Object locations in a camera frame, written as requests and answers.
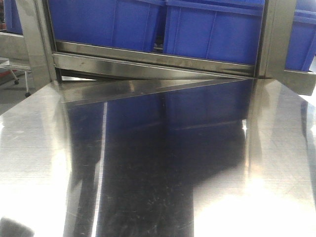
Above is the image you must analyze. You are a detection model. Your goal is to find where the stainless steel shelf rack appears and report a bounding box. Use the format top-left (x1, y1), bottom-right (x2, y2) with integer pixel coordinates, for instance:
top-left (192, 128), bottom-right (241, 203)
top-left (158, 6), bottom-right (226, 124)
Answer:
top-left (0, 0), bottom-right (316, 95)

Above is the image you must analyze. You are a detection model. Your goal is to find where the blue plastic bin, centre left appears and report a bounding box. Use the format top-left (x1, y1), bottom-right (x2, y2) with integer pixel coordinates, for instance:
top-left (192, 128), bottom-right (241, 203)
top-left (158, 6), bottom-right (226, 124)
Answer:
top-left (48, 0), bottom-right (165, 52)

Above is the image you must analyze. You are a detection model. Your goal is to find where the blue plastic bin, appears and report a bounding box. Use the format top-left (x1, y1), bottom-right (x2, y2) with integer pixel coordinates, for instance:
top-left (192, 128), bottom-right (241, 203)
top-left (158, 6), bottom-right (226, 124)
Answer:
top-left (285, 0), bottom-right (316, 72)
top-left (163, 0), bottom-right (263, 65)
top-left (3, 0), bottom-right (23, 35)
top-left (48, 0), bottom-right (165, 52)

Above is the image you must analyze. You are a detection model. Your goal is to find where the blue plastic bin, centre right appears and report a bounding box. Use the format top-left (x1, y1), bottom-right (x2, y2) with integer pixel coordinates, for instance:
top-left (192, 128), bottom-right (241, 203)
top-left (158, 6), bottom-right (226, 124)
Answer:
top-left (163, 0), bottom-right (263, 65)

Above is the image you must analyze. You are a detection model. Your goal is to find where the wheeled metal cart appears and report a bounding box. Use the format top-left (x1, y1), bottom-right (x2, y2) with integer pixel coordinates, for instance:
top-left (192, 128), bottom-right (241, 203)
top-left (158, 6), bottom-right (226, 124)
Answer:
top-left (0, 57), bottom-right (31, 98)

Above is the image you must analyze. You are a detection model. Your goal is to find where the blue plastic bin, far right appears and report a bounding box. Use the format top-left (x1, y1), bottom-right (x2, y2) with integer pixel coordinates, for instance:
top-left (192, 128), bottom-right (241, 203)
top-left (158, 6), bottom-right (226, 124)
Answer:
top-left (285, 0), bottom-right (316, 72)

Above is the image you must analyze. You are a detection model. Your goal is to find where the blue plastic bin, far left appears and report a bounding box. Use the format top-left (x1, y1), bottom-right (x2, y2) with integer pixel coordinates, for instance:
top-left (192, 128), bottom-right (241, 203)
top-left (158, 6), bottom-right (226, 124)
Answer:
top-left (3, 0), bottom-right (23, 35)

